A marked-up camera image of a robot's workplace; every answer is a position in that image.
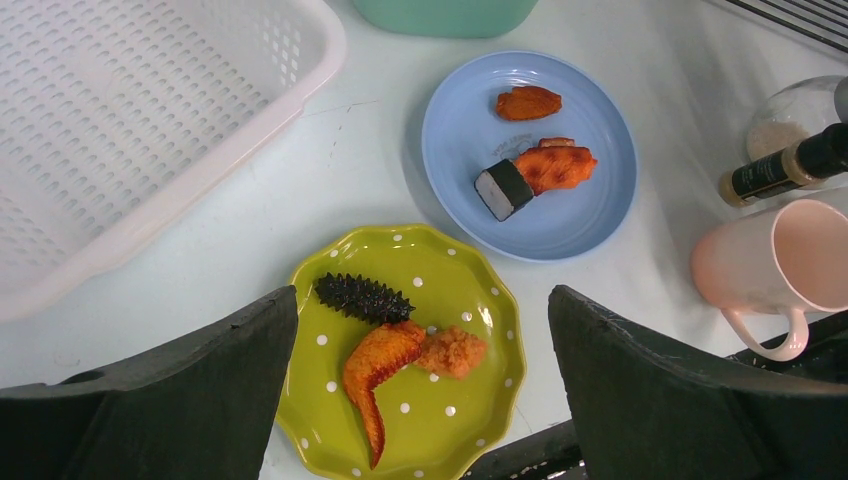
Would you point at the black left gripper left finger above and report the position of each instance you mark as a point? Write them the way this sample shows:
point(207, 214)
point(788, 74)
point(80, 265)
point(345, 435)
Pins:
point(201, 406)

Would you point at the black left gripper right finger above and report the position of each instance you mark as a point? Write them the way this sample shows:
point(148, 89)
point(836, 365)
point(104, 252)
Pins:
point(696, 411)

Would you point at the large glass jar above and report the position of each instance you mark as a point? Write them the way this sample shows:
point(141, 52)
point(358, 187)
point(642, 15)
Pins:
point(797, 112)

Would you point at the orange chicken wing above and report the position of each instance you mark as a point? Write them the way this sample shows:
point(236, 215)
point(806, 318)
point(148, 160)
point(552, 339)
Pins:
point(381, 353)

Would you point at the orange fried nugget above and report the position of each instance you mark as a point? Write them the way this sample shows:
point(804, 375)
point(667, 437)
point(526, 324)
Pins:
point(453, 353)

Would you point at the black sea cucumber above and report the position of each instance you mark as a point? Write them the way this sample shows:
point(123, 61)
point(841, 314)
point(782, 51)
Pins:
point(365, 299)

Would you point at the green polka dot plate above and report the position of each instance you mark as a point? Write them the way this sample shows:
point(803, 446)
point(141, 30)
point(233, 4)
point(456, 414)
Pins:
point(436, 426)

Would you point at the pink mug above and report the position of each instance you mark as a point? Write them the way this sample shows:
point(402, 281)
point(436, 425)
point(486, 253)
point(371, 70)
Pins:
point(789, 261)

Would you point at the orange grilled chicken piece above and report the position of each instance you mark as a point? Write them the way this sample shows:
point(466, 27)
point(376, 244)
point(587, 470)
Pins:
point(555, 163)

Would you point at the black white sushi roll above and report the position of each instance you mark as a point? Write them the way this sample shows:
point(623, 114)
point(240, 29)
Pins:
point(503, 189)

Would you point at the small black cap spice bottle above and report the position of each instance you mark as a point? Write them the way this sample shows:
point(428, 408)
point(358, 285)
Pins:
point(806, 162)

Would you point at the white perforated plastic basket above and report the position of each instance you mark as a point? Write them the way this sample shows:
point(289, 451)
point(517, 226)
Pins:
point(118, 116)

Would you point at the small orange chicken piece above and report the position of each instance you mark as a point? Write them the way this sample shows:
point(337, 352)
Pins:
point(526, 103)

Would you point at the blue plate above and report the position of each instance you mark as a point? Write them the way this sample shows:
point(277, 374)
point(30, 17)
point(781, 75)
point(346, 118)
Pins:
point(462, 135)

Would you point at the green plastic bin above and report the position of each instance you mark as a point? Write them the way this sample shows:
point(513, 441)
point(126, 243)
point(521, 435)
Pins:
point(446, 18)

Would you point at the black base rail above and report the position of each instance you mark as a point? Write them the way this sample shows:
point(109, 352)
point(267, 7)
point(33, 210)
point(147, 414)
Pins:
point(782, 351)

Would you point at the black wire rack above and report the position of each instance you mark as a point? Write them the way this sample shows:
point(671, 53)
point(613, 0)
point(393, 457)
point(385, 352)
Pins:
point(818, 23)

